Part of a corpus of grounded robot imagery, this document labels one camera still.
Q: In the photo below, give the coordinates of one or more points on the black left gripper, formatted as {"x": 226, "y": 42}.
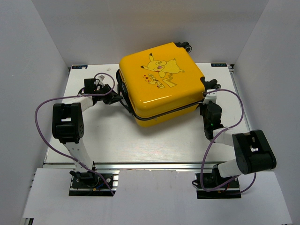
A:
{"x": 111, "y": 98}

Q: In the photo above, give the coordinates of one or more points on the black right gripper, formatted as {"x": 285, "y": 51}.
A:
{"x": 204, "y": 106}

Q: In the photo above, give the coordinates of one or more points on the yellow hard-shell suitcase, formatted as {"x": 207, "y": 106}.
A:
{"x": 162, "y": 83}

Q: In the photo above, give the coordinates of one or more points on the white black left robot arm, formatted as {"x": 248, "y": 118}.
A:
{"x": 68, "y": 126}

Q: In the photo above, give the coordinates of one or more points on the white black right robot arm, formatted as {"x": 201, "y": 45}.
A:
{"x": 252, "y": 150}

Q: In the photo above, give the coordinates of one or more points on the blue left table logo sticker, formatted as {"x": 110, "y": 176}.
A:
{"x": 79, "y": 67}

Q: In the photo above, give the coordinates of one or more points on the white foreground board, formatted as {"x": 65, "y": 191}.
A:
{"x": 153, "y": 198}

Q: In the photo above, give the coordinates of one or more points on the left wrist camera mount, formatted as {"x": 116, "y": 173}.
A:
{"x": 99, "y": 80}

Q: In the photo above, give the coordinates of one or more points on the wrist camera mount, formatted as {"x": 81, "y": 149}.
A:
{"x": 210, "y": 97}
{"x": 99, "y": 80}

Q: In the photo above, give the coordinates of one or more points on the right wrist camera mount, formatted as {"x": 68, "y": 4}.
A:
{"x": 210, "y": 97}

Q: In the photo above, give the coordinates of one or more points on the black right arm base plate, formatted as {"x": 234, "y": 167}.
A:
{"x": 230, "y": 190}

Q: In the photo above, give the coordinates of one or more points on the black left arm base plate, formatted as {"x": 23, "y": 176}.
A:
{"x": 90, "y": 184}

